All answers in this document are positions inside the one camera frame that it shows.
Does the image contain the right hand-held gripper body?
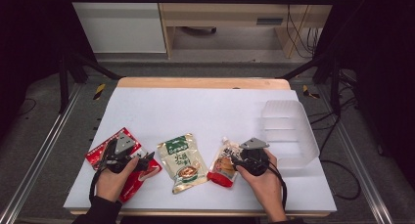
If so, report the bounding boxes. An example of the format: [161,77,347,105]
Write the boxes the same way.
[239,137,271,177]

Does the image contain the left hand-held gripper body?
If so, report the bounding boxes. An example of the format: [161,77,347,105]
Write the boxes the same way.
[103,131,145,174]

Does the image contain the orange snack packet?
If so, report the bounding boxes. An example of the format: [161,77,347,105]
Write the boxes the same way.
[207,136,245,189]

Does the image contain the red snack packet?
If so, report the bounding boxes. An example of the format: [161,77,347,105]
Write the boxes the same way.
[84,126,163,203]

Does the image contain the beige and green sauce packet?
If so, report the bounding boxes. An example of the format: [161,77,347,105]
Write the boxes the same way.
[156,133,209,195]

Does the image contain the clear plastic bin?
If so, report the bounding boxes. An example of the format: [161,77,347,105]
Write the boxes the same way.
[260,99,321,170]

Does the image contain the person's right hand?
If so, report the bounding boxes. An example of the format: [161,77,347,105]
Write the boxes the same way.
[235,149,288,208]

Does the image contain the person's left hand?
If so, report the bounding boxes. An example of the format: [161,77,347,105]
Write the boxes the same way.
[95,156,140,203]

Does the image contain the yellow and black tape strip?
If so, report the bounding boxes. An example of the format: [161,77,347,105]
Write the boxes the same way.
[301,84,321,100]
[93,82,107,101]

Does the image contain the white sheet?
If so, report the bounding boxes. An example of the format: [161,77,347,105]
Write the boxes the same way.
[63,86,338,212]

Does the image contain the wooden table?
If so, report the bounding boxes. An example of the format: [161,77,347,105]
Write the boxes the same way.
[69,76,331,217]

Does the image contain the black metal stand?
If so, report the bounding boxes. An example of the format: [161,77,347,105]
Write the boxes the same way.
[279,52,343,118]
[58,50,122,114]

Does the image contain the white cabinet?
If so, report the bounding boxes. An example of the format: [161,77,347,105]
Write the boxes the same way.
[66,0,167,54]

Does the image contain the black curtain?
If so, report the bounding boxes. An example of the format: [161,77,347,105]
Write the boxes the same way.
[0,0,99,144]
[314,0,415,189]

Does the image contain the light wooden desk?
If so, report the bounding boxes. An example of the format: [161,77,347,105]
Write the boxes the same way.
[156,0,339,60]

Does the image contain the right hand-held gripper cable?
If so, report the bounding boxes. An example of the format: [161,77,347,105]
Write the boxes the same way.
[267,158,289,210]

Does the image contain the hand-held gripper cable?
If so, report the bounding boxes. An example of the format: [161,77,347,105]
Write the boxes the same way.
[88,142,114,203]
[267,158,289,210]

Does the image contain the left hand-held gripper cable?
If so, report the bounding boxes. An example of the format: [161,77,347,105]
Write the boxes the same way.
[88,142,114,203]

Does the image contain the thin black floor cable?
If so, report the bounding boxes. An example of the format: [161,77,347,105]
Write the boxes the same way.
[16,97,37,118]

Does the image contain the hanging black cables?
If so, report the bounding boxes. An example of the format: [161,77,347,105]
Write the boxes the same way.
[283,0,324,60]

